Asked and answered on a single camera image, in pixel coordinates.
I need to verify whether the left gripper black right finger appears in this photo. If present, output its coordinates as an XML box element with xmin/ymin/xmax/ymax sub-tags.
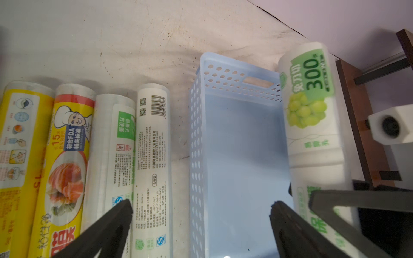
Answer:
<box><xmin>270</xmin><ymin>201</ymin><xmax>348</xmax><ymax>258</ymax></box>

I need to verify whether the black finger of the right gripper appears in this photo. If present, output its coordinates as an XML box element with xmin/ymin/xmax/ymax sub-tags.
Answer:
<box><xmin>309</xmin><ymin>190</ymin><xmax>413</xmax><ymax>258</ymax></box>

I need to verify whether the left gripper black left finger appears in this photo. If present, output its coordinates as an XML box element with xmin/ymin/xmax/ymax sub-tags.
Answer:
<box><xmin>55</xmin><ymin>200</ymin><xmax>133</xmax><ymax>258</ymax></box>

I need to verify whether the white barcode wrap roll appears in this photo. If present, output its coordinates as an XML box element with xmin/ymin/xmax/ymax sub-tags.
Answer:
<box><xmin>131</xmin><ymin>83</ymin><xmax>173</xmax><ymax>258</ymax></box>

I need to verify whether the white green grape wrap roll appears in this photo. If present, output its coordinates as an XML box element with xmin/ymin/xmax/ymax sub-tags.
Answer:
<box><xmin>279</xmin><ymin>42</ymin><xmax>362</xmax><ymax>258</ymax></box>

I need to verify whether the yellow red chef wrap roll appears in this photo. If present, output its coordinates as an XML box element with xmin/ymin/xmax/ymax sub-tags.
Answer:
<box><xmin>28</xmin><ymin>83</ymin><xmax>96</xmax><ymax>258</ymax></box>

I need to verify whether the yellow icon wrap roll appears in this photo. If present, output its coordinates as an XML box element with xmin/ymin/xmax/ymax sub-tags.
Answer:
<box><xmin>1</xmin><ymin>81</ymin><xmax>55</xmax><ymax>258</ymax></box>

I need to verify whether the light blue plastic basket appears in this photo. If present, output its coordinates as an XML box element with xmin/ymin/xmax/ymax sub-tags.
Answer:
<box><xmin>189</xmin><ymin>52</ymin><xmax>293</xmax><ymax>258</ymax></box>

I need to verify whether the brown wooden tiered stand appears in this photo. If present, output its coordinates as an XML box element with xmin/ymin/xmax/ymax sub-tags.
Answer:
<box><xmin>336</xmin><ymin>29</ymin><xmax>413</xmax><ymax>187</ymax></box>

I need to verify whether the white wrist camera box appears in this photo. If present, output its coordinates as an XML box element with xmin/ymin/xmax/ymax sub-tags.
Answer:
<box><xmin>368</xmin><ymin>104</ymin><xmax>413</xmax><ymax>145</ymax></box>

